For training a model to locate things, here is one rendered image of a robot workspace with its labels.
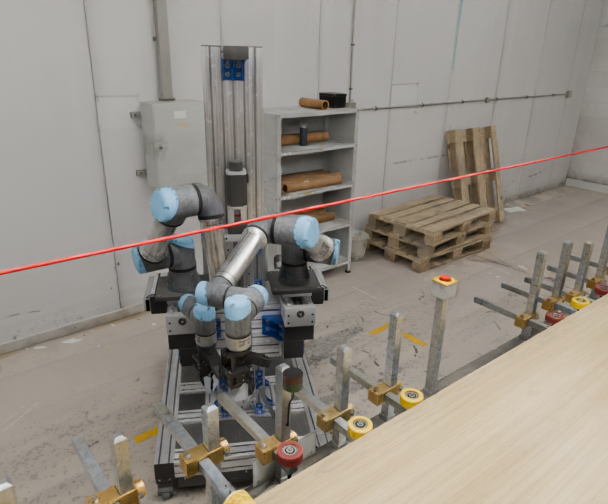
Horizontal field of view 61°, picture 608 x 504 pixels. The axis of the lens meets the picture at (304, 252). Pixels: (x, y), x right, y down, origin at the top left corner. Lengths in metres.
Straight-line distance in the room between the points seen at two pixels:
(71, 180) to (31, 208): 0.32
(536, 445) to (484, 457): 0.19
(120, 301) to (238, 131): 2.36
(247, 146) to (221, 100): 0.22
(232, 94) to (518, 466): 1.72
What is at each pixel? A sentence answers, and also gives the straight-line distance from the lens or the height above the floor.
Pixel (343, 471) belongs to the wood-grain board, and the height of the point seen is 0.90.
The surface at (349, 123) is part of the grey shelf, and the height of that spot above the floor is 1.41.
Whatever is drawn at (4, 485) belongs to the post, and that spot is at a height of 1.14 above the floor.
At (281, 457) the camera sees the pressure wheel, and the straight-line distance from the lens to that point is 1.63.
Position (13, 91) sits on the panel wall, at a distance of 3.77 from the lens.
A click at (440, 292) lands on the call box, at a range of 2.02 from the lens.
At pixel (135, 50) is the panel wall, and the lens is 4.00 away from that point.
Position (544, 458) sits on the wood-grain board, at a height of 0.90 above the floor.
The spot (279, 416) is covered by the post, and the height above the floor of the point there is 0.96.
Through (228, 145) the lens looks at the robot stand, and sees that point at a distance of 2.29.
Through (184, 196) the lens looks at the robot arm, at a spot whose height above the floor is 1.54.
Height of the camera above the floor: 2.02
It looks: 21 degrees down
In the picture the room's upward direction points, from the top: 1 degrees clockwise
